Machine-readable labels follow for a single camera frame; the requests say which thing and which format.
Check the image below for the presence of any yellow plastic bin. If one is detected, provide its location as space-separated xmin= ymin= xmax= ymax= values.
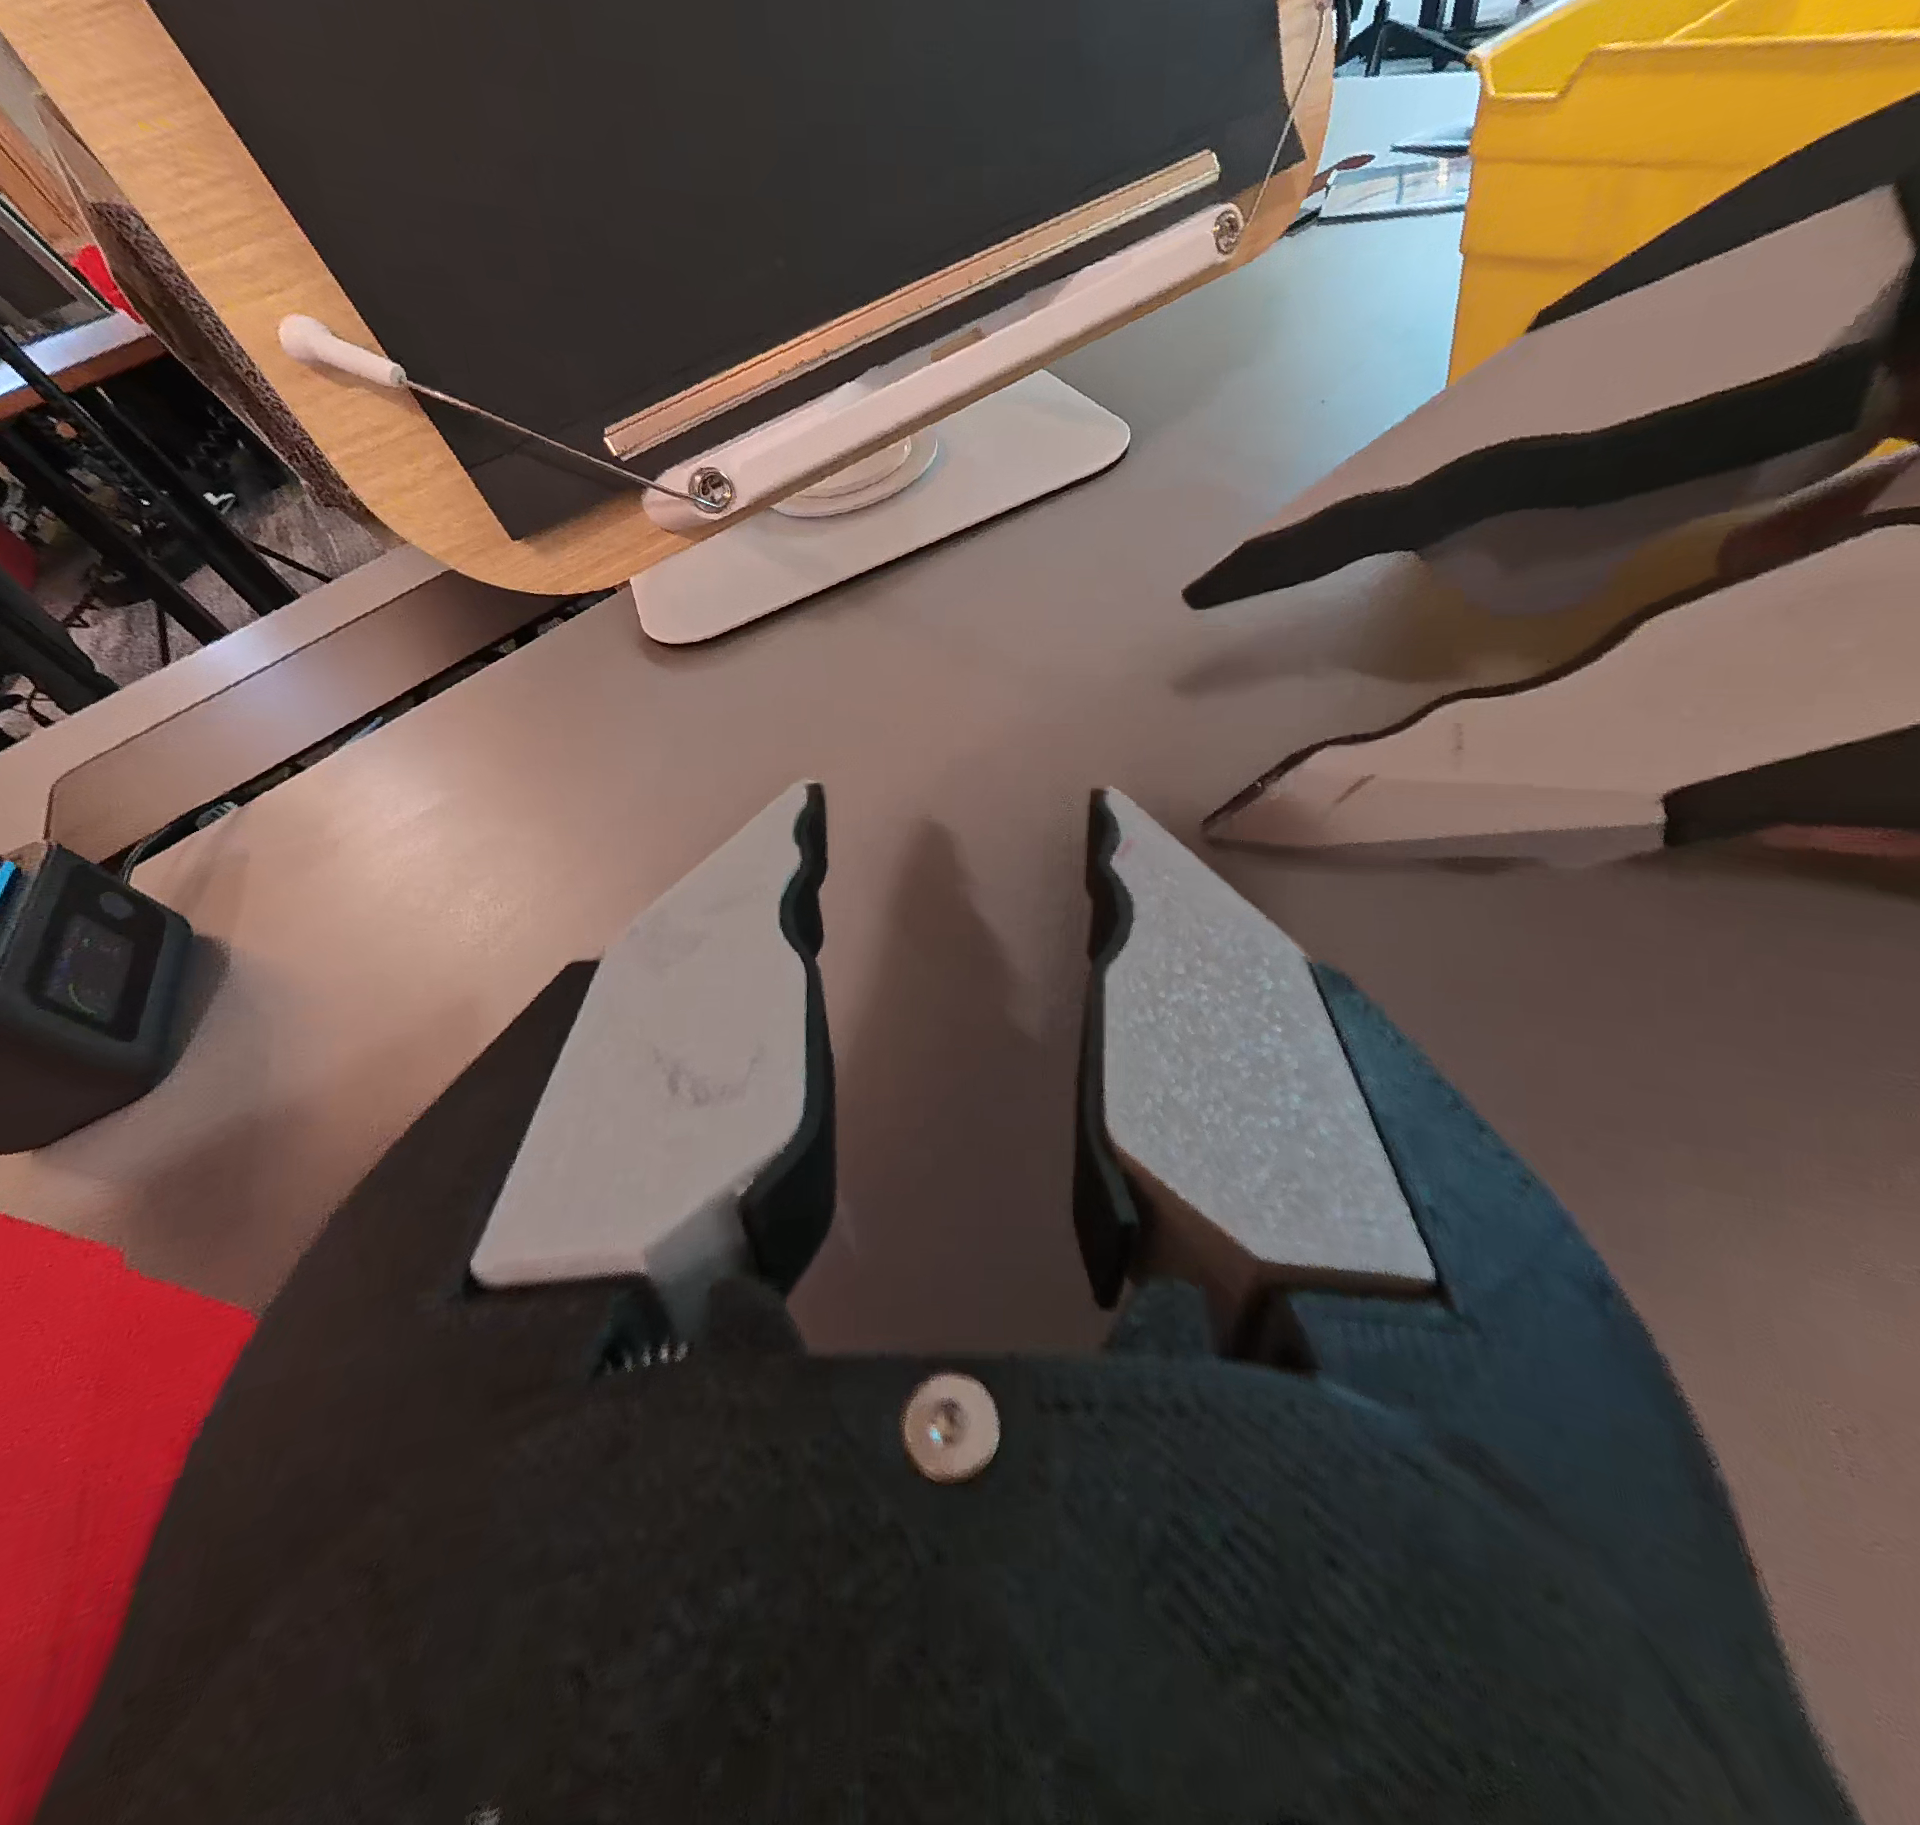
xmin=1446 ymin=0 xmax=1920 ymax=388

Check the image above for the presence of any wooden book stand black panel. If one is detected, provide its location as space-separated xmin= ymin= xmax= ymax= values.
xmin=0 ymin=0 xmax=1343 ymax=648

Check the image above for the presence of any tan cardboard sheet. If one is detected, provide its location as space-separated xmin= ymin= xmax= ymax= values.
xmin=31 ymin=86 xmax=376 ymax=515

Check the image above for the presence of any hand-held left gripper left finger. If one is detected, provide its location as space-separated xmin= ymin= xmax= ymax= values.
xmin=468 ymin=781 xmax=841 ymax=1299

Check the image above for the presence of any black charging case with screen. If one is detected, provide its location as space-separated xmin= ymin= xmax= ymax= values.
xmin=0 ymin=837 xmax=198 ymax=1154

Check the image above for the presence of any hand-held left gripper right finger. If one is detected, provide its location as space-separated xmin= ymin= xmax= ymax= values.
xmin=1071 ymin=787 xmax=1442 ymax=1317

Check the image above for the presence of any red plastic bin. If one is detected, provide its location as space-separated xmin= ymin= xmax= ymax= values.
xmin=0 ymin=1213 xmax=260 ymax=1825

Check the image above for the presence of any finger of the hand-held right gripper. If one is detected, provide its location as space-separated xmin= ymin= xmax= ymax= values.
xmin=1183 ymin=186 xmax=1920 ymax=614
xmin=1201 ymin=516 xmax=1920 ymax=869

